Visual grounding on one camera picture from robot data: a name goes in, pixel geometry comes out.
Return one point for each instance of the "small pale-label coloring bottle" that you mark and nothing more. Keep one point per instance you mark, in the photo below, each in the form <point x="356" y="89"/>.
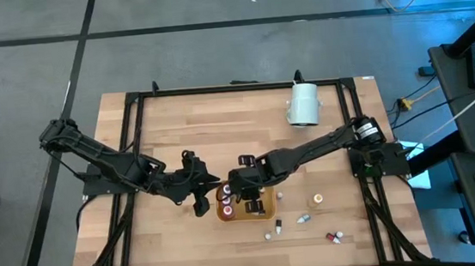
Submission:
<point x="279" y="195"/>

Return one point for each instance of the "white cylinder roll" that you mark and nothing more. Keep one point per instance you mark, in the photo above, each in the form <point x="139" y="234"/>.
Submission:
<point x="304" y="103"/>

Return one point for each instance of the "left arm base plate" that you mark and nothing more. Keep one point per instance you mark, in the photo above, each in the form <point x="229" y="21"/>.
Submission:
<point x="95" y="186"/>

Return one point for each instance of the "large red food coloring bottle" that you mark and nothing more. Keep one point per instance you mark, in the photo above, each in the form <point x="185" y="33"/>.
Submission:
<point x="226" y="200"/>

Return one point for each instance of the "yellow plug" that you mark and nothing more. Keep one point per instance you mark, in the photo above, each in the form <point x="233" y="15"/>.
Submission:
<point x="406" y="104"/>

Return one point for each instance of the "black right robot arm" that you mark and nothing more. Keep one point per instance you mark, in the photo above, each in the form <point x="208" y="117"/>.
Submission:
<point x="316" y="145"/>

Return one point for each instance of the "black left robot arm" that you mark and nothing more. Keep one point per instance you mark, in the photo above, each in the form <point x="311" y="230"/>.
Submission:
<point x="93" y="154"/>

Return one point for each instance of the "thick black pole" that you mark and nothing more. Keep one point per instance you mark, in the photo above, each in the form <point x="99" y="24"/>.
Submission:
<point x="474" y="30"/>

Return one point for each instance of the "white-blue paper sheet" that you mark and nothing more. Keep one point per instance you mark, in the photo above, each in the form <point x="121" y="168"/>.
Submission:
<point x="420" y="179"/>

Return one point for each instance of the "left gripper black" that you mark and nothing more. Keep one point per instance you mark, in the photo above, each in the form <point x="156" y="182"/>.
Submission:
<point x="190" y="180"/>

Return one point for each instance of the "small red food coloring bottle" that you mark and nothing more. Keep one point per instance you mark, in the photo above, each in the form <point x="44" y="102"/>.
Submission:
<point x="332" y="238"/>

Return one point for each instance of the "black table frame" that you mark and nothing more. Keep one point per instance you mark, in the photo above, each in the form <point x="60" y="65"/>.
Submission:
<point x="238" y="88"/>

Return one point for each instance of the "large yellow food coloring bottle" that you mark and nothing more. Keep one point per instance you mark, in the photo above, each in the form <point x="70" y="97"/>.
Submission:
<point x="317" y="198"/>

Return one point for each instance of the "yellow plastic bin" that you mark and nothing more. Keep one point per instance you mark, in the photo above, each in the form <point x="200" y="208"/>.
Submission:
<point x="270" y="203"/>

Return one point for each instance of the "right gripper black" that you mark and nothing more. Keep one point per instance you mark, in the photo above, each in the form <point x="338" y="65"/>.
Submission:
<point x="254" y="179"/>

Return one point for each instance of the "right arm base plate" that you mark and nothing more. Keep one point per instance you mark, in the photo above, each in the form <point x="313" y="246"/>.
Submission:
<point x="390" y="158"/>

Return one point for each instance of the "small dark food coloring bottle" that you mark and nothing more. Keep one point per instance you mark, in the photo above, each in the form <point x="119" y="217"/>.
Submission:
<point x="278" y="227"/>

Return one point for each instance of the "black diagonal bar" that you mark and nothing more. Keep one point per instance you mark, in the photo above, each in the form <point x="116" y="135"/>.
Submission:
<point x="437" y="154"/>

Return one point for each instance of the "small grey box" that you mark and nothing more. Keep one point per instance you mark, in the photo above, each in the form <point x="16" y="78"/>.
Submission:
<point x="426" y="71"/>

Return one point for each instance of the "black caster wheel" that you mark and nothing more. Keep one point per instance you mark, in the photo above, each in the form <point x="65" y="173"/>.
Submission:
<point x="465" y="238"/>

